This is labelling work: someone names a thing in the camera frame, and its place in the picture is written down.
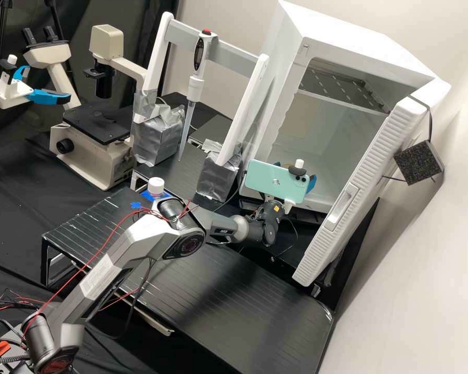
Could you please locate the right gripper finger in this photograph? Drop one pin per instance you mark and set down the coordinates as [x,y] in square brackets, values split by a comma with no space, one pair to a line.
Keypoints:
[313,182]

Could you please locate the left phone holder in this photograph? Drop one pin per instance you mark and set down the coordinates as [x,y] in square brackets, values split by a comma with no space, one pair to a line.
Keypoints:
[8,66]

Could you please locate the white incubator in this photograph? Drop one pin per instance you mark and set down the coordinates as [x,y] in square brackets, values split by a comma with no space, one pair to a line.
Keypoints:
[335,54]

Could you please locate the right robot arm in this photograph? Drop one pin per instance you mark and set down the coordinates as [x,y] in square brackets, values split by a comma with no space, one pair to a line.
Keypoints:
[140,241]

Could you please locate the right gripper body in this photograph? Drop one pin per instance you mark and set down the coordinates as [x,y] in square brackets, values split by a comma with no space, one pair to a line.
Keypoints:
[289,202]

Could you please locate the black tray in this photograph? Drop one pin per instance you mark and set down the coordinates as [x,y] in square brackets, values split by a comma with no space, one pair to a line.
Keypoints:
[212,130]

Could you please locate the cream microscope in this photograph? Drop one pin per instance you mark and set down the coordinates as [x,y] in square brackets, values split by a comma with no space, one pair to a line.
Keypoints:
[86,144]

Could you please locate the right wrist camera phone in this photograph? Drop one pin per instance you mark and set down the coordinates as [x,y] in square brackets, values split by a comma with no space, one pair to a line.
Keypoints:
[265,178]

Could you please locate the small bottle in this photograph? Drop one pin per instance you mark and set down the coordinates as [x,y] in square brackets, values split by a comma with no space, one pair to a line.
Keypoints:
[156,185]

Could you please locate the incubator door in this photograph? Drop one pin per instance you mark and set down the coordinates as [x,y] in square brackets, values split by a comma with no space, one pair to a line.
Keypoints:
[359,187]

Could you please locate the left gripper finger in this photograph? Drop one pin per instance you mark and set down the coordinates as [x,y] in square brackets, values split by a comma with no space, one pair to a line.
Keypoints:
[50,97]
[22,72]

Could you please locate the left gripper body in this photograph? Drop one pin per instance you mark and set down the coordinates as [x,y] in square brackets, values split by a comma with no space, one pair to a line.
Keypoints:
[11,91]

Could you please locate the pipette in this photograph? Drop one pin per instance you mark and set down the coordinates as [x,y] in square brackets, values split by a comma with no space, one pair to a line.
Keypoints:
[199,58]

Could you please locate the white pipette stand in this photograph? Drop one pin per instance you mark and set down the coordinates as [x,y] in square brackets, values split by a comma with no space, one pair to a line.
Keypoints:
[156,62]

